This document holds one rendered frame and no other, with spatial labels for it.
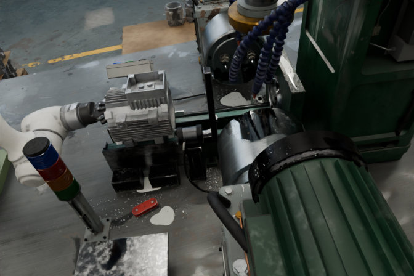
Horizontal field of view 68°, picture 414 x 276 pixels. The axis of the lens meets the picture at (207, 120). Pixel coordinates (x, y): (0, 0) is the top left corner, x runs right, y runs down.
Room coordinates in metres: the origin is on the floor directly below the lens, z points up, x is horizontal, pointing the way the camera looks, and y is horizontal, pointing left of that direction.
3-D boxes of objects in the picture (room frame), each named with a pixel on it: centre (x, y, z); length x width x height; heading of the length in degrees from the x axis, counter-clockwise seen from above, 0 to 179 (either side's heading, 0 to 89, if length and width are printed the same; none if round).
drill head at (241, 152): (0.47, -0.14, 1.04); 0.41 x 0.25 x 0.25; 0
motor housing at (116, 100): (0.80, 0.22, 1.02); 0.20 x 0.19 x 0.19; 89
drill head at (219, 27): (1.15, -0.15, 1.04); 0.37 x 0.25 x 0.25; 0
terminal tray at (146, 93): (0.80, 0.18, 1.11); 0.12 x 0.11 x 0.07; 89
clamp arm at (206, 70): (0.67, -0.02, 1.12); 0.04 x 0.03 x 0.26; 90
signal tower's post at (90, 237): (0.50, 0.40, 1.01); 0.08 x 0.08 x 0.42; 0
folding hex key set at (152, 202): (0.56, 0.24, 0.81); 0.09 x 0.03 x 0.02; 115
